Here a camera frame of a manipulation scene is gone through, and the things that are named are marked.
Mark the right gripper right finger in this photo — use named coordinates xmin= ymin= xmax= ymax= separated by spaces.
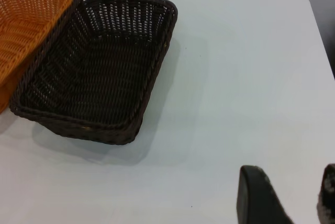
xmin=316 ymin=163 xmax=335 ymax=224

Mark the orange wicker basket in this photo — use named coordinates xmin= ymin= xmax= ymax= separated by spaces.
xmin=0 ymin=0 xmax=74 ymax=115

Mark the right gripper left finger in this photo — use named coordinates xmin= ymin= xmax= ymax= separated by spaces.
xmin=236 ymin=165 xmax=294 ymax=224

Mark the dark brown wicker basket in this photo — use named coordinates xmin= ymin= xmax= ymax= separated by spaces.
xmin=9 ymin=0 xmax=179 ymax=145

